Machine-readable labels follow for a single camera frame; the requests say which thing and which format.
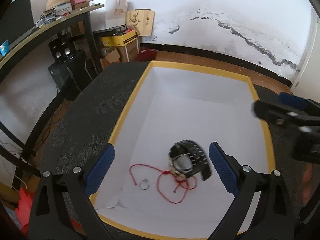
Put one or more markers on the black computer tower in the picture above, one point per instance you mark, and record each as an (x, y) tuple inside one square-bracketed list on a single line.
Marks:
[(70, 72)]

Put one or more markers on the brown gift bag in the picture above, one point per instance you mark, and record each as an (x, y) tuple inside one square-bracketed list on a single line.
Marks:
[(140, 22)]

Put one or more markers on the white gift bag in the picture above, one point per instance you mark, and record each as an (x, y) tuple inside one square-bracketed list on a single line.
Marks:
[(116, 12)]

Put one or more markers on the open cardboard box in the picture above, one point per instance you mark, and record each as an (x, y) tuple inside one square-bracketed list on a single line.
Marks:
[(110, 58)]

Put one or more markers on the person's right hand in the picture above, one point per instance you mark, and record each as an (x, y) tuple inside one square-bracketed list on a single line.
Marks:
[(307, 182)]

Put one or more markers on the tall cardboard box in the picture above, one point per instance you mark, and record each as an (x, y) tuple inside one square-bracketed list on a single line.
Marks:
[(130, 51)]

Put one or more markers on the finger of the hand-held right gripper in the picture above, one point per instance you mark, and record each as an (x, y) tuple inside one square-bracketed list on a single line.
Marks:
[(292, 100), (267, 111)]

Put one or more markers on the yellow box with white inside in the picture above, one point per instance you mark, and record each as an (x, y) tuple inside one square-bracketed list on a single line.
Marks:
[(187, 110)]

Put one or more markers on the white door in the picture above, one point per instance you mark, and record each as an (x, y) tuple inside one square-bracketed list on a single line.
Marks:
[(312, 67)]

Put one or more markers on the black monitor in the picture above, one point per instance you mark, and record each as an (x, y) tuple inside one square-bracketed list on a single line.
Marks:
[(17, 13)]

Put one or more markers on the red bag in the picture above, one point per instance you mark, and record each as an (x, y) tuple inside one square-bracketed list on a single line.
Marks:
[(25, 205)]

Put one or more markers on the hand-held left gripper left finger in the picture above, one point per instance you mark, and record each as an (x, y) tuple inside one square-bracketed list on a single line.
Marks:
[(100, 171)]

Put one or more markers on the gold and black wristwatch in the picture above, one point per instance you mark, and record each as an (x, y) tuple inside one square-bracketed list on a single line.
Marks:
[(185, 165)]

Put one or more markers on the yellow and black box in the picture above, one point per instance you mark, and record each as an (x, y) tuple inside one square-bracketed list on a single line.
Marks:
[(120, 40)]

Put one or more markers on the black speaker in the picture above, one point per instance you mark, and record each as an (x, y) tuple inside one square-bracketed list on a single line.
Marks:
[(61, 48)]

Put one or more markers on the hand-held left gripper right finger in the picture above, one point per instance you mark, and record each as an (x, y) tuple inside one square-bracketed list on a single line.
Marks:
[(223, 170)]

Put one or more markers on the black desk with light top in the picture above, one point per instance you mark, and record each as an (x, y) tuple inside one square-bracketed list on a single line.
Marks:
[(50, 31)]

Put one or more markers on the dark red cloth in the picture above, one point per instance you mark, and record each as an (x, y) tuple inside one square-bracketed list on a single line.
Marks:
[(147, 54)]

